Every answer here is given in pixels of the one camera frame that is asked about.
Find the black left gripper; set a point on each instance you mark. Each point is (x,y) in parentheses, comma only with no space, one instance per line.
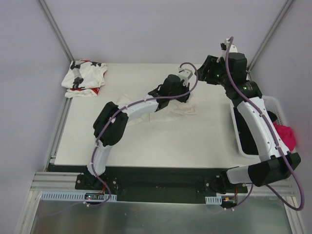
(184,91)

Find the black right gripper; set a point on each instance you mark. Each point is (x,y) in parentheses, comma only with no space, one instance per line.
(205,70)

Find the cream white t shirt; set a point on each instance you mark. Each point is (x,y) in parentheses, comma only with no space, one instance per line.
(174,111)

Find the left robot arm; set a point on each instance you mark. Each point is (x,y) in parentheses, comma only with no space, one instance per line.
(110,125)

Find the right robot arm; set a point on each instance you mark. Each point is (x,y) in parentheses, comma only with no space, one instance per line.
(277,162)

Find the black garment in basket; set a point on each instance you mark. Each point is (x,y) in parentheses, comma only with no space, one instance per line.
(247,142)

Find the red white folded shirt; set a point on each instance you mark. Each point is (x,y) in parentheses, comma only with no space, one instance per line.
(70,93)

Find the white black patterned folded shirt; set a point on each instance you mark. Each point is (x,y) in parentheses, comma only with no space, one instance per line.
(85,74)

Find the pink garment in basket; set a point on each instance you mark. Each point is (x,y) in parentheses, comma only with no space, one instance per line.
(287,135)

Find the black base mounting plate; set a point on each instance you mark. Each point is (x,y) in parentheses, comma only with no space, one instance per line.
(159,185)

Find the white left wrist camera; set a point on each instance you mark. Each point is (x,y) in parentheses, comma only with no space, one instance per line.
(184,74)

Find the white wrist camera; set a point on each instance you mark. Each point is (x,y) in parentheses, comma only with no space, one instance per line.
(184,74)
(226,46)

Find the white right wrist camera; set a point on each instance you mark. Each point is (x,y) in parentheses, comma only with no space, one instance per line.
(226,46)

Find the right aluminium frame post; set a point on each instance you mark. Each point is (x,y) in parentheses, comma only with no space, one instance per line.
(270,33)

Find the aluminium frame post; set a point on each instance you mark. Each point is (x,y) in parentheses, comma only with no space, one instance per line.
(55,28)
(270,33)

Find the right white cable duct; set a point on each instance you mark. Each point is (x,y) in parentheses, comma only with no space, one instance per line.
(213,200)

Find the white cable duct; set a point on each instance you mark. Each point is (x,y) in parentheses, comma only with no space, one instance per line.
(213,200)
(77,196)

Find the left aluminium frame post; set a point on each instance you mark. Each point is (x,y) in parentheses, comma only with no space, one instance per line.
(55,28)

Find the left white cable duct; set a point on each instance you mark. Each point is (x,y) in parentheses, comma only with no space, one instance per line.
(77,196)

